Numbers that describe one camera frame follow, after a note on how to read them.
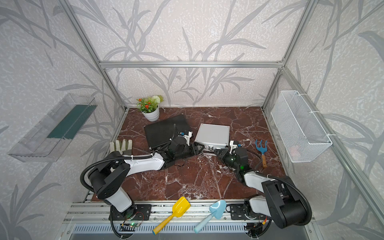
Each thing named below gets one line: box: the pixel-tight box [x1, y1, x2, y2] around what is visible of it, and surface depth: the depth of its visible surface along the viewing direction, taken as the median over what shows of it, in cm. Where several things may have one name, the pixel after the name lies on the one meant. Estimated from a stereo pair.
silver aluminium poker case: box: [194, 123, 230, 156], surface depth 90 cm
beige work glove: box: [109, 139, 133, 155], surface depth 100 cm
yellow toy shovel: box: [152, 196, 191, 236], surface depth 76 cm
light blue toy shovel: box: [194, 199, 227, 234], surface depth 76 cm
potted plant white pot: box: [136, 95, 164, 122], surface depth 106 cm
